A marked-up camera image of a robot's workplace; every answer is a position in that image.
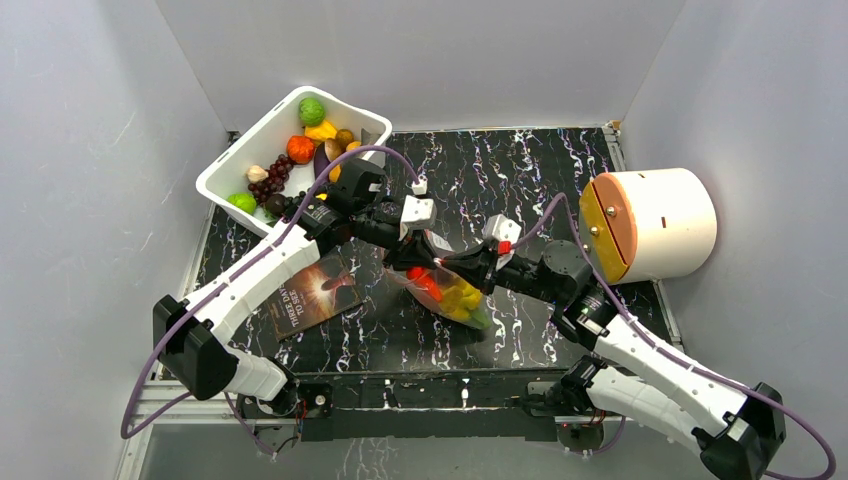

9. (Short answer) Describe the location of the red carrot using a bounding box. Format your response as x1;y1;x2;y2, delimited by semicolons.
406;267;443;303

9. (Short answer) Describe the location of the yellow banana bunch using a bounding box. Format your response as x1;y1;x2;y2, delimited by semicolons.
438;282;483;322

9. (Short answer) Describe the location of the clear zip top bag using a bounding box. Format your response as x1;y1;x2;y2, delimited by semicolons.
383;261;492;330

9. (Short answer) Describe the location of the green leafy vegetable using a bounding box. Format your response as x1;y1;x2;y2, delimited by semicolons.
466;307;492;330

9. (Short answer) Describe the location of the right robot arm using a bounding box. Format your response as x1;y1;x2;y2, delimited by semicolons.
437;240;786;479

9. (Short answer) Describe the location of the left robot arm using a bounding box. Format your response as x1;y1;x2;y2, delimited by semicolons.
153;150;436;416

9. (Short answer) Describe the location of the dark book with orange cover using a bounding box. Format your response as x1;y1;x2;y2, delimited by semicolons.
265;253;363;341

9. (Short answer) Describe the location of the dark brown round fruit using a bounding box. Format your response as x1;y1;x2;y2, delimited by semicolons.
263;193;290;218

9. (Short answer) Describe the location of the orange round persimmon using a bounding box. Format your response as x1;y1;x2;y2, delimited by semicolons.
286;135;316;165

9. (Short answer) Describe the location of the red grape bunch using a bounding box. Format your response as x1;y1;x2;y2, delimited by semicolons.
248;154;295;205

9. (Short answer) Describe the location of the round cylinder with coloured lid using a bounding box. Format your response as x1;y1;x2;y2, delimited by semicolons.
578;168;717;285

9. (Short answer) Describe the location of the white garlic bulb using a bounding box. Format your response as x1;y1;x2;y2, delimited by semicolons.
246;165;269;184

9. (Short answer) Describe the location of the small green round fruit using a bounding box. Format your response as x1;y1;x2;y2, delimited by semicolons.
227;192;258;215

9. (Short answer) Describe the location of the white plastic bin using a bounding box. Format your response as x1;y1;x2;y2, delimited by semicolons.
195;86;393;237

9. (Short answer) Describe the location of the black base bar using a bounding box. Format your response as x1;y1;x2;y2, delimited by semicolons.
301;368;588;442

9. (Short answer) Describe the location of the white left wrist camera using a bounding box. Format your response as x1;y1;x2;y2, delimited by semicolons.
399;176;437;240

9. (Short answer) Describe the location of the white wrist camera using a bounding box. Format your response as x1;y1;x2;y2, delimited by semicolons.
483;214;522;256
399;176;437;240

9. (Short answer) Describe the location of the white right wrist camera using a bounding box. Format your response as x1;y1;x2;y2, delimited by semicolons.
483;214;522;256

